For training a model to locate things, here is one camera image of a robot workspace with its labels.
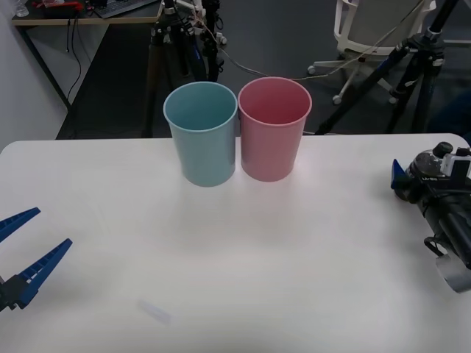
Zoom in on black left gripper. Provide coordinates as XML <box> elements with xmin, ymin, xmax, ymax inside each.
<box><xmin>0</xmin><ymin>207</ymin><xmax>74</xmax><ymax>313</ymax></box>

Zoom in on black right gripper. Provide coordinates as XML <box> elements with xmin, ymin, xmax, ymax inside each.
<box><xmin>390</xmin><ymin>158</ymin><xmax>471</xmax><ymax>207</ymax></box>

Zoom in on large black tripod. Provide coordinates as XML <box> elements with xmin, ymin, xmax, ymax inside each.
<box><xmin>314</xmin><ymin>0</ymin><xmax>471</xmax><ymax>135</ymax></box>

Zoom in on pink plastic bin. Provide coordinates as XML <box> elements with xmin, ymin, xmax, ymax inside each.
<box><xmin>237</xmin><ymin>76</ymin><xmax>314</xmax><ymax>183</ymax></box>

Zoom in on white office chair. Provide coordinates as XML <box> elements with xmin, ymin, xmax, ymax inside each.
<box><xmin>307</xmin><ymin>0</ymin><xmax>445</xmax><ymax>106</ymax></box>

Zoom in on pale blue plastic bin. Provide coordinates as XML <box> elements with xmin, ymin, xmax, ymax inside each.
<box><xmin>163</xmin><ymin>82</ymin><xmax>238</xmax><ymax>188</ymax></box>

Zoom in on black desk with wooden edge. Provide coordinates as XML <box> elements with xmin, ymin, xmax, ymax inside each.
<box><xmin>10</xmin><ymin>0</ymin><xmax>165</xmax><ymax>110</ymax></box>

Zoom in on black tripod with brown leg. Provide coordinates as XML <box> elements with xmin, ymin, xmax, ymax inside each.
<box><xmin>141</xmin><ymin>0</ymin><xmax>226</xmax><ymax>139</ymax></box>

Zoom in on red tool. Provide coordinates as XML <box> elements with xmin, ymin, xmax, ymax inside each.
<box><xmin>31</xmin><ymin>0</ymin><xmax>83</xmax><ymax>12</ymax></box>

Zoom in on black keyboard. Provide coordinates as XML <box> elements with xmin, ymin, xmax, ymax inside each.
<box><xmin>93</xmin><ymin>0</ymin><xmax>160</xmax><ymax>19</ymax></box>

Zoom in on black hanging cable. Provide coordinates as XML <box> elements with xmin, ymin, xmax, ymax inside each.
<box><xmin>64</xmin><ymin>17</ymin><xmax>83</xmax><ymax>108</ymax></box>

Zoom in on thin beige cable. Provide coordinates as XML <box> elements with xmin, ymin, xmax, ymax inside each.
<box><xmin>194</xmin><ymin>0</ymin><xmax>430</xmax><ymax>82</ymax></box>

